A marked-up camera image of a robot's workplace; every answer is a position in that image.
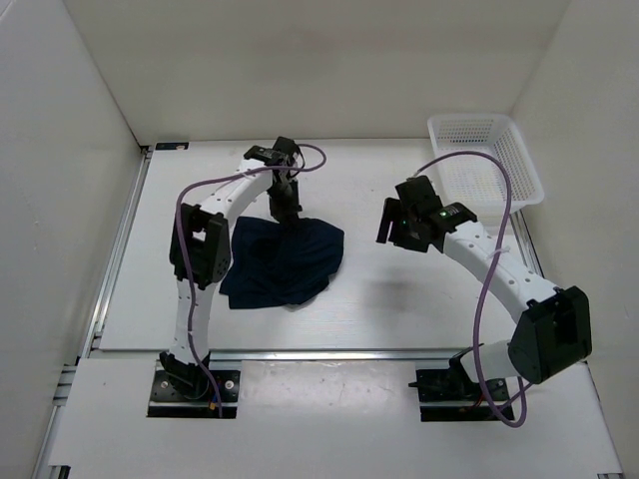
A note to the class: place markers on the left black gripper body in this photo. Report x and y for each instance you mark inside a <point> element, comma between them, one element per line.
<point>284,199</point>

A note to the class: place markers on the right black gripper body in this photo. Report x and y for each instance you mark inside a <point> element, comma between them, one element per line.
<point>403,233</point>

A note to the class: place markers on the navy blue shorts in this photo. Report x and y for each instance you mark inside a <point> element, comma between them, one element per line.
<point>281,265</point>

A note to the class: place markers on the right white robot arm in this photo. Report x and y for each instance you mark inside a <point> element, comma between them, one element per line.
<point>552,324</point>

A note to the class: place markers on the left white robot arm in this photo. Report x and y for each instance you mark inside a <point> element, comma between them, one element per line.
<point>200,253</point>

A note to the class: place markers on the white plastic mesh basket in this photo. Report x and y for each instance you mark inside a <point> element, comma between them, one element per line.
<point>491,163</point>

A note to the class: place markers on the white front cover board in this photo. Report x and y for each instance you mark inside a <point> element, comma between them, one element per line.
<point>321,420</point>

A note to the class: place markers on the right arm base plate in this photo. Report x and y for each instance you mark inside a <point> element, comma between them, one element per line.
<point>442,400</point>

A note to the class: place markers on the aluminium rail front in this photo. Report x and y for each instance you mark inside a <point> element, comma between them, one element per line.
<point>410,354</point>

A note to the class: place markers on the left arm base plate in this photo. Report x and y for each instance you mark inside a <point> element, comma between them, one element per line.
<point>168,399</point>

